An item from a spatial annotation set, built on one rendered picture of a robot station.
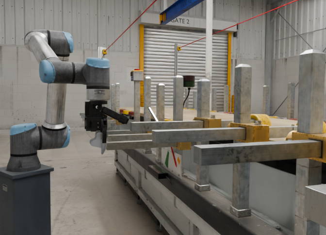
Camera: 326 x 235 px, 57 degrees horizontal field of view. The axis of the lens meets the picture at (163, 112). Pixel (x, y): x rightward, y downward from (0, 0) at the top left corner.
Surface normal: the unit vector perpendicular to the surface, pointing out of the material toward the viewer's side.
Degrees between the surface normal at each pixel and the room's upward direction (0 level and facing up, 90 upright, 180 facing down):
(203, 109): 90
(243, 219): 0
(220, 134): 90
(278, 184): 90
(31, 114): 90
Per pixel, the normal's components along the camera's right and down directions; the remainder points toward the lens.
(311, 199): -0.95, 0.01
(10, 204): -0.64, 0.04
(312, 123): 0.33, 0.05
